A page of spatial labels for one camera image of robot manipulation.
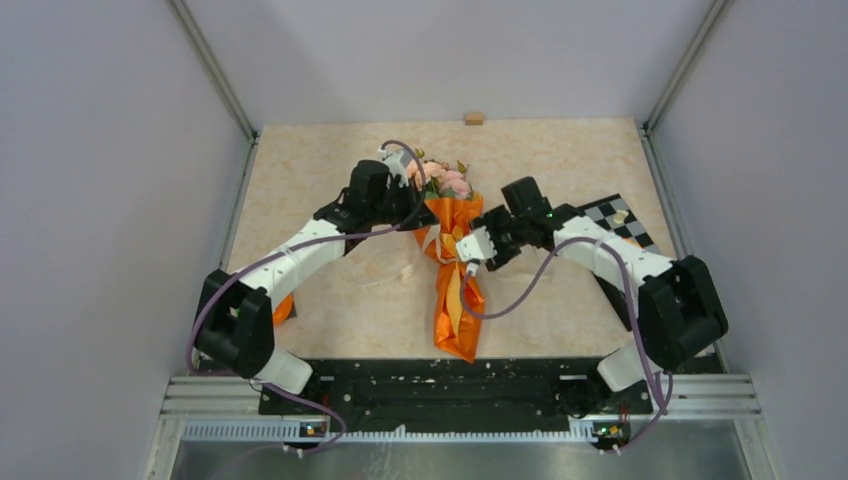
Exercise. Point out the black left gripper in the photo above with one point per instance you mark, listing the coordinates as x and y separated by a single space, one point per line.
410 193

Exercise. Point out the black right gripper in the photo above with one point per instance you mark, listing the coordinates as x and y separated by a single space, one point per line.
491 221

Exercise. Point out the cream printed ribbon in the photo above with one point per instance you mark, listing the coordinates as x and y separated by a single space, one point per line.
396 258

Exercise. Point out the pink brown rose stem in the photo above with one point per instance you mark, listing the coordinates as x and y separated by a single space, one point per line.
420 173

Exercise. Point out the orange yellow wrapping paper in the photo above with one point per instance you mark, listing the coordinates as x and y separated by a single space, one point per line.
456 330

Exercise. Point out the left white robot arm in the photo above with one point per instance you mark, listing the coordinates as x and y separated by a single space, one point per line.
234 324

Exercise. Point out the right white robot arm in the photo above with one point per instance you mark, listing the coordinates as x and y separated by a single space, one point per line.
672 306

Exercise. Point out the black silver chessboard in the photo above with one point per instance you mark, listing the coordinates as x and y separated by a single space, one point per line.
601 212

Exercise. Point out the white chess knight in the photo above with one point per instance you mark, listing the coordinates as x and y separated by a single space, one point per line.
620 217

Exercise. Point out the small wooden block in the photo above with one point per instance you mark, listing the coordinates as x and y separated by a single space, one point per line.
474 119

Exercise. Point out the orange tape measure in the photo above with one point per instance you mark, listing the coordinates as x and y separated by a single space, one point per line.
283 311

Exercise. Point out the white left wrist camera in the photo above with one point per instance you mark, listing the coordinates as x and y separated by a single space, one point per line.
397 162

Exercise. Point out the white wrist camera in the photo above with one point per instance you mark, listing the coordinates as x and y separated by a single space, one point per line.
397 162
477 246

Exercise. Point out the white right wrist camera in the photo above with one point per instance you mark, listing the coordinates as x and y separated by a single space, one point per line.
477 246

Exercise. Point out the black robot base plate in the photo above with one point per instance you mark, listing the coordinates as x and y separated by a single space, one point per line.
454 396

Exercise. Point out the aluminium frame rail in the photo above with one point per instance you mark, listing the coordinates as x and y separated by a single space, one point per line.
711 428

